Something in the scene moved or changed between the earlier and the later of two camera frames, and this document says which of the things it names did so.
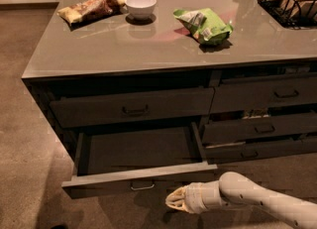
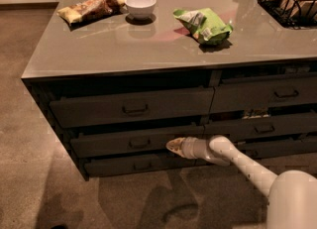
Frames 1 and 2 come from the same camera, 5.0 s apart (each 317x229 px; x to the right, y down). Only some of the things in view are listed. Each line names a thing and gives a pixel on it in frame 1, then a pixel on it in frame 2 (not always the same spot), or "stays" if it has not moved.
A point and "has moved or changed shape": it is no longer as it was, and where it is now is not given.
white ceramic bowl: [141, 6] stays
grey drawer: [76, 110] stays
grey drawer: [143, 161] has moved or changed shape
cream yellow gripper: [194, 197] to [189, 148]
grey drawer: [258, 149] stays
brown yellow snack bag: [99, 6] stays
